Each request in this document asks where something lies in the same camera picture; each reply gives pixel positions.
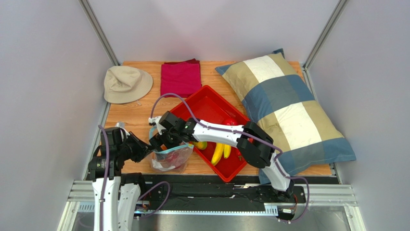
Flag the plaid checkered pillow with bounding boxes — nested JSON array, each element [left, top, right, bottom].
[[216, 53, 356, 176]]

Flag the purple fake eggplant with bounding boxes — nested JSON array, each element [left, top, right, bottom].
[[235, 149, 243, 161]]

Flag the small red fake fruit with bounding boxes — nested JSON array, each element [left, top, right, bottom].
[[165, 152, 179, 167]]

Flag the red plastic tray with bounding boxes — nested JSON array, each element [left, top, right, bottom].
[[170, 86, 249, 183]]

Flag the magenta folded cloth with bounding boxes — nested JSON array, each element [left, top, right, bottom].
[[160, 59, 202, 98]]

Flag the yellow fake banana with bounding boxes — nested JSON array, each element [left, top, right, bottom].
[[211, 143, 231, 166]]

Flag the beige bucket hat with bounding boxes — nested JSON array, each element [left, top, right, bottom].
[[103, 66, 154, 104]]

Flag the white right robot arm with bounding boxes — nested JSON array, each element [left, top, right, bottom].
[[149, 111, 294, 197]]

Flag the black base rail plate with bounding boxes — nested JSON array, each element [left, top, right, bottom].
[[142, 174, 307, 212]]

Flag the yellow green fake mango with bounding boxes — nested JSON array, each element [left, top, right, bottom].
[[192, 141, 207, 150]]

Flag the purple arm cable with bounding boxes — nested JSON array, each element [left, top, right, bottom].
[[97, 125, 172, 231], [150, 93, 311, 224]]

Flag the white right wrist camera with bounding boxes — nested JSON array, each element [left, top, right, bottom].
[[148, 116, 166, 134]]

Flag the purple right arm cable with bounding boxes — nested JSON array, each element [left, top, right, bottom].
[[150, 93, 311, 224]]

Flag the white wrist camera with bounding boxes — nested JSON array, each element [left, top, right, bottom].
[[115, 121, 127, 132], [148, 116, 166, 134]]

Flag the clear zip top bag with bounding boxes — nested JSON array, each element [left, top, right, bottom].
[[149, 126, 193, 173]]

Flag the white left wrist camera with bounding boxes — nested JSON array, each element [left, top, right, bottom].
[[115, 121, 127, 132]]

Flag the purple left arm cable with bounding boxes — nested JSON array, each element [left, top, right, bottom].
[[97, 125, 172, 231]]

